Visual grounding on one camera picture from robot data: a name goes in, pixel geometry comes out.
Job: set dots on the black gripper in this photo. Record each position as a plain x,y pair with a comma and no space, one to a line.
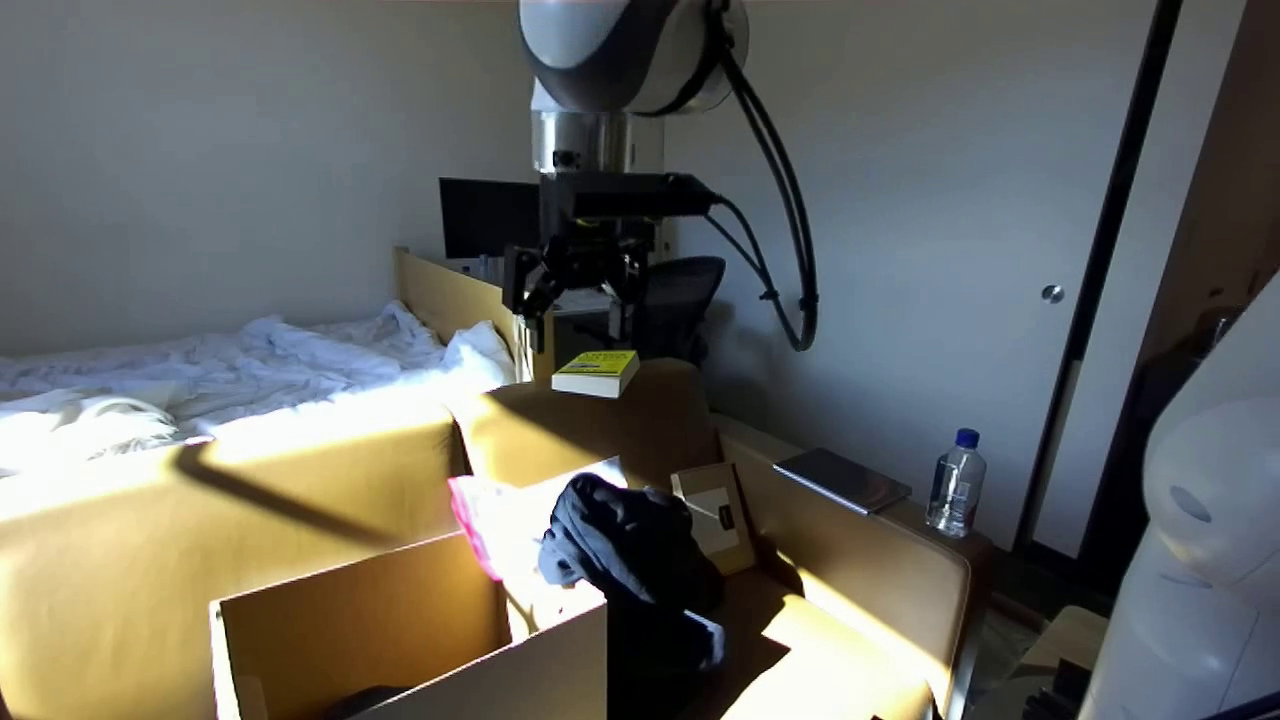
587,244

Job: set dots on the large brown cardboard box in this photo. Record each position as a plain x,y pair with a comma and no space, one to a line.
602,434

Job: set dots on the open cardboard box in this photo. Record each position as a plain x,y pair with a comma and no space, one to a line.
401,641

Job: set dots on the yellow book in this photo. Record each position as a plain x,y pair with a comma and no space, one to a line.
599,368

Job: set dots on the black office chair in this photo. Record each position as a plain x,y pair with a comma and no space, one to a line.
682,300

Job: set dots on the black computer monitor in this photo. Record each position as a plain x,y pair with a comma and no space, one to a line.
486,217

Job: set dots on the wooden bed headboard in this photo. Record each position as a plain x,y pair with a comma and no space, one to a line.
445,296

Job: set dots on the small brown cardboard packet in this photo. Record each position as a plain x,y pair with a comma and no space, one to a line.
714,512

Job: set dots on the dark flat notebook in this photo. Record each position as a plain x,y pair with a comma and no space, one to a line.
841,483

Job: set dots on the white bed sheets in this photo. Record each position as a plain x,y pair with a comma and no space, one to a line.
200,383

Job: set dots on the clear water bottle blue cap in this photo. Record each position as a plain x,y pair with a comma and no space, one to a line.
957,487

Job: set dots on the silver door knob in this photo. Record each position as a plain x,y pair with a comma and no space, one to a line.
1052,293

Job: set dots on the black door frame strip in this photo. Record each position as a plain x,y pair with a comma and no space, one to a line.
1112,240

